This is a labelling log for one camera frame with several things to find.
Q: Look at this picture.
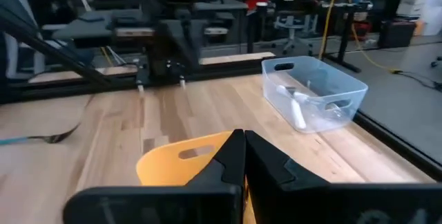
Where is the black equipment box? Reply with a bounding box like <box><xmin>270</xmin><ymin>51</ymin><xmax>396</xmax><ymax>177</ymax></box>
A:
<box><xmin>378</xmin><ymin>19</ymin><xmax>417</xmax><ymax>48</ymax></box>

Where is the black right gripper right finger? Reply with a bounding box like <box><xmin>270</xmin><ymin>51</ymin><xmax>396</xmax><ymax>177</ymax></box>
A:
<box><xmin>245</xmin><ymin>130</ymin><xmax>442</xmax><ymax>224</ymax></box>

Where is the grey office chair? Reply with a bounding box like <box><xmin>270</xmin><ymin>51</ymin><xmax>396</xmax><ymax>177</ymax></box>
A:
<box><xmin>274</xmin><ymin>12</ymin><xmax>318</xmax><ymax>55</ymax></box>

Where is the white handled utensil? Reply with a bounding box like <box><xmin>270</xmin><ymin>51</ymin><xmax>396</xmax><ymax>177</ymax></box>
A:
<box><xmin>276</xmin><ymin>84</ymin><xmax>307</xmax><ymax>131</ymax></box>

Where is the black standing desk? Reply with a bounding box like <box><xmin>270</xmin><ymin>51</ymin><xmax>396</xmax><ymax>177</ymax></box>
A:
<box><xmin>319</xmin><ymin>1</ymin><xmax>374</xmax><ymax>74</ymax></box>

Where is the yellow hanging cable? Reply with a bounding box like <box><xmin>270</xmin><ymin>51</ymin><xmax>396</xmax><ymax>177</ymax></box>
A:
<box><xmin>317</xmin><ymin>0</ymin><xmax>401</xmax><ymax>75</ymax></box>

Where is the clear plastic bin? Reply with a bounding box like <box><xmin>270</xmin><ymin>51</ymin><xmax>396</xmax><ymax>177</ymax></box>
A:
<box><xmin>261</xmin><ymin>55</ymin><xmax>369</xmax><ymax>134</ymax></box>

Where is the black diagonal frame strut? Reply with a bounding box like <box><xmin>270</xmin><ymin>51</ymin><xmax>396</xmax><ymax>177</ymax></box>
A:
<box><xmin>0</xmin><ymin>0</ymin><xmax>115</xmax><ymax>87</ymax></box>

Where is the yellow plastic bin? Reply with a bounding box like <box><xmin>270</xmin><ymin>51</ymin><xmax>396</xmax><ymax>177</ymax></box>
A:
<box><xmin>135</xmin><ymin>130</ymin><xmax>258</xmax><ymax>224</ymax></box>

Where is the white printer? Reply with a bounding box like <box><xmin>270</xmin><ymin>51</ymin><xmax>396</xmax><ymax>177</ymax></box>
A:
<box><xmin>395</xmin><ymin>0</ymin><xmax>431</xmax><ymax>19</ymax></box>

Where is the black aluminium table rail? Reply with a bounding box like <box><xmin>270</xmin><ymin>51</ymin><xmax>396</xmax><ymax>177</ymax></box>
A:
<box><xmin>0</xmin><ymin>56</ymin><xmax>277</xmax><ymax>106</ymax></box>
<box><xmin>354</xmin><ymin>111</ymin><xmax>442</xmax><ymax>180</ymax></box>

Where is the teal handled metal fork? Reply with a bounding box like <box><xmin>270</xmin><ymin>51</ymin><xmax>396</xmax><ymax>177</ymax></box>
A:
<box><xmin>0</xmin><ymin>122</ymin><xmax>83</xmax><ymax>147</ymax></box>

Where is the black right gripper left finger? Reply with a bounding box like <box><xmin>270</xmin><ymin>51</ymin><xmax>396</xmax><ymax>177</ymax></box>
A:
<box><xmin>64</xmin><ymin>129</ymin><xmax>247</xmax><ymax>224</ymax></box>

